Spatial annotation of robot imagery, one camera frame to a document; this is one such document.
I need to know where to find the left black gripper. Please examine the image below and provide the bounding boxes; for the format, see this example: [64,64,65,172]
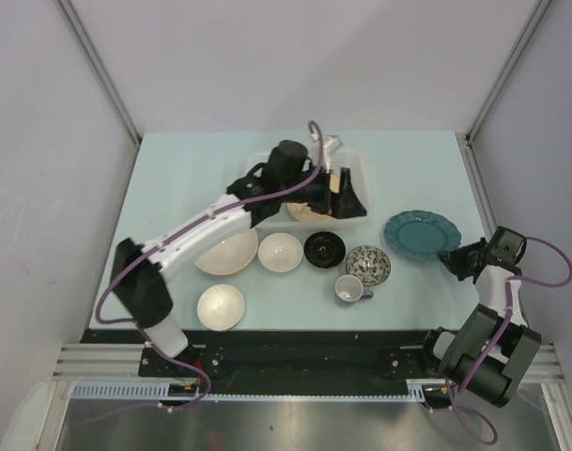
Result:
[280,163,365,220]

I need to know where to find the teal glass plate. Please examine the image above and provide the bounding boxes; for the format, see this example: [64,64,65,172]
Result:
[383,210,462,261]

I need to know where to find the large cream bowl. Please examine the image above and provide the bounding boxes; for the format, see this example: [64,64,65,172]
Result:
[194,228,258,276]

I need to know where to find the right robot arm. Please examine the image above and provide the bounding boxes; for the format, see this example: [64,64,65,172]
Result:
[418,226,542,408]

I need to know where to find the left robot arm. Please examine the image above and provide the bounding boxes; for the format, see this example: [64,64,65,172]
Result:
[109,140,368,376]

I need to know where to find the white plastic bin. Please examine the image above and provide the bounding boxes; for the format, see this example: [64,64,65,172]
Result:
[244,141,373,229]

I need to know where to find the tan bird plate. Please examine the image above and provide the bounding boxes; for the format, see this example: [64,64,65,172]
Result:
[285,171,362,223]

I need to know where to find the black glossy bowl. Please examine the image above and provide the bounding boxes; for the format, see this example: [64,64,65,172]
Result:
[303,231,347,270]

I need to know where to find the floral patterned bowl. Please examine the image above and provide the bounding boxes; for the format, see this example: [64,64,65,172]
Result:
[346,245,392,287]

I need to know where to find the medium white bowl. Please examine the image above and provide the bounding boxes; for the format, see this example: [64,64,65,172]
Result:
[257,233,303,273]

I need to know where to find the grey white mug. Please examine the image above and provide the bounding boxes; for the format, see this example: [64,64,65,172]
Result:
[334,274,374,304]

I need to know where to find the small white bowl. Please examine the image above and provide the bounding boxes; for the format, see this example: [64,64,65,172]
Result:
[196,284,245,332]

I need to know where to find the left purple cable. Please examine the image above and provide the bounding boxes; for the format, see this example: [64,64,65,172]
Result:
[93,120,324,330]

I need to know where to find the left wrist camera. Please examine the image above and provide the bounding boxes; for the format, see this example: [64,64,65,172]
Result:
[308,135,342,168]

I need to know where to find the white cable duct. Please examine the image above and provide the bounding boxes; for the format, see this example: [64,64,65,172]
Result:
[70,379,447,403]

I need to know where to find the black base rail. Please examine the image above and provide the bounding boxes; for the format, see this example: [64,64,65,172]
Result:
[78,328,465,398]

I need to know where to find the right aluminium frame post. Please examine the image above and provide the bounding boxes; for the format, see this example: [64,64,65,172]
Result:
[466,0,557,142]

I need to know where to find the aluminium frame post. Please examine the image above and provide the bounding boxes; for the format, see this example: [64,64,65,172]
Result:
[466,0,557,142]
[54,0,143,146]

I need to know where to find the left aluminium frame post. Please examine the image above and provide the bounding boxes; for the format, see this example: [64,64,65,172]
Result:
[54,0,143,146]

